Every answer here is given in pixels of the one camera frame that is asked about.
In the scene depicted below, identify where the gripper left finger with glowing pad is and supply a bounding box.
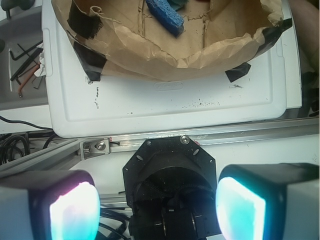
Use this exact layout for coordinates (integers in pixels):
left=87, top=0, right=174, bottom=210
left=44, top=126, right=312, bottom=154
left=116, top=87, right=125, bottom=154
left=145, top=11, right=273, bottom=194
left=0, top=170, right=101, bottom=240

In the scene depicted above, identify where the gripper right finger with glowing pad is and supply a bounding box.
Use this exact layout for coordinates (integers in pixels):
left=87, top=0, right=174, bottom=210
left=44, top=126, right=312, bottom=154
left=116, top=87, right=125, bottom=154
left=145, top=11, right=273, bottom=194
left=215, top=163, right=320, bottom=240

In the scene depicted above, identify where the blue sponge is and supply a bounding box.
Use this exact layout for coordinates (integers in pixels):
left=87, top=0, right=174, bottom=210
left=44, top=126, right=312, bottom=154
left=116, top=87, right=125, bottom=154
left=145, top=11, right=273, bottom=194
left=145, top=0, right=184, bottom=38

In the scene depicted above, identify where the green sponge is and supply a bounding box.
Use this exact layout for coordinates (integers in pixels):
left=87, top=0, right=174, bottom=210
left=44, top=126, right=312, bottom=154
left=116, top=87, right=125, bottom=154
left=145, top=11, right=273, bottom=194
left=167, top=0, right=189, bottom=11

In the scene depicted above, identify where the white plastic bin lid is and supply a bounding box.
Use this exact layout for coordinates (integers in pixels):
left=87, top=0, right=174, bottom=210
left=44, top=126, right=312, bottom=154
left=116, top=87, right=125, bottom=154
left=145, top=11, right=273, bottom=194
left=42, top=0, right=287, bottom=138

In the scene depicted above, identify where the grey tool tray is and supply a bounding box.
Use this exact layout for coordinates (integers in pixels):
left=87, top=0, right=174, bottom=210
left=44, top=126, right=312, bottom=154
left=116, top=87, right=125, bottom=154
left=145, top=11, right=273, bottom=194
left=0, top=6, right=48, bottom=110

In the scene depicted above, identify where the black tape strip right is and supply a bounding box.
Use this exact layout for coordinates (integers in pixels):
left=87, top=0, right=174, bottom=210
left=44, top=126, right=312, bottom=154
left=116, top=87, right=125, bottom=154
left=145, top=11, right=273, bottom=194
left=225, top=62, right=252, bottom=83

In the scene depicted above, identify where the black tape strip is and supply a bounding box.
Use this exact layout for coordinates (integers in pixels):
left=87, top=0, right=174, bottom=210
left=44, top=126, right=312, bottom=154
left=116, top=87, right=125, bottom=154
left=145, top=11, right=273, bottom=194
left=225, top=62, right=252, bottom=83
left=73, top=41, right=107, bottom=82

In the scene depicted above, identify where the black tape strip left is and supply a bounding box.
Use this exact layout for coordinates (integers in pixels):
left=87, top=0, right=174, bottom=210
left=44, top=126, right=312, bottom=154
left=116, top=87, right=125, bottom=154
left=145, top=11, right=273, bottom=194
left=73, top=41, right=107, bottom=82

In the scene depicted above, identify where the black hex key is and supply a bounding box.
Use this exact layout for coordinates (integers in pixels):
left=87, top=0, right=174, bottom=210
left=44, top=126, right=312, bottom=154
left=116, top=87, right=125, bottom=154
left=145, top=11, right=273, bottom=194
left=8, top=41, right=43, bottom=61

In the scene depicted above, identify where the black tape piece upper right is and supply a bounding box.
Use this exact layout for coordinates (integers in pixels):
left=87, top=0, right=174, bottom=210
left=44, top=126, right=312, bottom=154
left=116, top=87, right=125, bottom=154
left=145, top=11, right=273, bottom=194
left=254, top=18, right=293, bottom=58

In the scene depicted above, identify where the black tape piece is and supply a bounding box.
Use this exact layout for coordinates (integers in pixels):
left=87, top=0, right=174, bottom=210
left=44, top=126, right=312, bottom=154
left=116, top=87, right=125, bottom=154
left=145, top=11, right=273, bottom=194
left=67, top=0, right=103, bottom=39
left=254, top=18, right=293, bottom=58

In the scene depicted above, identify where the brown paper bag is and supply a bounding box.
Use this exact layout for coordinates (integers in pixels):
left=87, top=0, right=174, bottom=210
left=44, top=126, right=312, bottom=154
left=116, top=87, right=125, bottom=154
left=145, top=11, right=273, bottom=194
left=51, top=0, right=284, bottom=82

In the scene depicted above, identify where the black tape piece upper left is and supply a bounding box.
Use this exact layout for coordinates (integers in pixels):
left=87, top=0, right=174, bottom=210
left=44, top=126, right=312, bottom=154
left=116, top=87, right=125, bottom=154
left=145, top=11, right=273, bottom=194
left=67, top=0, right=103, bottom=39

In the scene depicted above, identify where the aluminium frame rail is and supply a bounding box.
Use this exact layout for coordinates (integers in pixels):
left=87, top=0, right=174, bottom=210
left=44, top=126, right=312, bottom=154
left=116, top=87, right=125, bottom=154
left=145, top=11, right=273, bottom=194
left=0, top=117, right=320, bottom=177

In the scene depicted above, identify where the metal corner bracket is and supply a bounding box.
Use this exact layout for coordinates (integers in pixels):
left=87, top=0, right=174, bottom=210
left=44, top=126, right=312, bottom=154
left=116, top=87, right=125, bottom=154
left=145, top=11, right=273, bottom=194
left=78, top=138, right=111, bottom=161

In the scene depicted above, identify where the black cable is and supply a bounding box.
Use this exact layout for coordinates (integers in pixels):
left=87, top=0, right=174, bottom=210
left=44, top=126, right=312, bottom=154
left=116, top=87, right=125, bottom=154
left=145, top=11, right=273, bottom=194
left=0, top=114, right=55, bottom=131

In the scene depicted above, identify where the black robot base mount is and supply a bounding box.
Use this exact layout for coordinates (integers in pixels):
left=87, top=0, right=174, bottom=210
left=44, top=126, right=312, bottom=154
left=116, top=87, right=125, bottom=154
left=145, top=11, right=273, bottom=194
left=122, top=135, right=221, bottom=240

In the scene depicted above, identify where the orange-handled hex key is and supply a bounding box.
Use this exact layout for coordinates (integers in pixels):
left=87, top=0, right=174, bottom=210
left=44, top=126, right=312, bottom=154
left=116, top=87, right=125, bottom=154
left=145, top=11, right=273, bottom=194
left=17, top=62, right=41, bottom=98

